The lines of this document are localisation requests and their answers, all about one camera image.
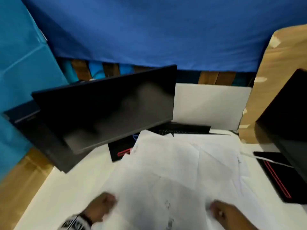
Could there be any person's right hand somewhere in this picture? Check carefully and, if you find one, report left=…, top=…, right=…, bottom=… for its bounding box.
left=210, top=200, right=243, bottom=228

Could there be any person's left hand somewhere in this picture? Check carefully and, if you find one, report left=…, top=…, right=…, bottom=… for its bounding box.
left=84, top=192, right=118, bottom=223

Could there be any pile of white papers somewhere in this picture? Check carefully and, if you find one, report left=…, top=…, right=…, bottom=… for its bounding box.
left=96, top=130, right=251, bottom=230

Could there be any person's right forearm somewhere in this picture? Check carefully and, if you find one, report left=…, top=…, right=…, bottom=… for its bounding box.
left=226, top=213, right=259, bottom=230

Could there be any black red-lined monitor base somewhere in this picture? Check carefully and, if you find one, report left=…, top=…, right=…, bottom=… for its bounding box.
left=108, top=135, right=142, bottom=163
left=253, top=151, right=305, bottom=204

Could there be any brown cardboard box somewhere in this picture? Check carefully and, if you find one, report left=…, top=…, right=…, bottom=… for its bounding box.
left=0, top=147, right=54, bottom=230

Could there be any black keyboard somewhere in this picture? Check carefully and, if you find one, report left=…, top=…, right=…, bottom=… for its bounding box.
left=147, top=122, right=211, bottom=136

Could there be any black computer monitor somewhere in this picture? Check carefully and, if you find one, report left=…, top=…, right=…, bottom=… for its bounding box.
left=31, top=64, right=178, bottom=155
left=255, top=68, right=307, bottom=184

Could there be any white board panel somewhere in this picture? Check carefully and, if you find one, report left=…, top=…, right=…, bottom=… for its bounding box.
left=173, top=83, right=252, bottom=132

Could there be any brown cardboard panel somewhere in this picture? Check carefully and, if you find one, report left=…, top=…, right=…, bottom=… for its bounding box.
left=239, top=24, right=307, bottom=144

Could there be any teal cloth sheet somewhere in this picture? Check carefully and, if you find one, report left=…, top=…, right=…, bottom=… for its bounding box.
left=0, top=0, right=70, bottom=182

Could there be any blue cloth backdrop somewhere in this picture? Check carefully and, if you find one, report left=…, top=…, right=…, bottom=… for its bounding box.
left=20, top=0, right=307, bottom=72

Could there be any white cable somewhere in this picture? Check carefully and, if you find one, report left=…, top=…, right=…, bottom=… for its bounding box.
left=241, top=152, right=293, bottom=168

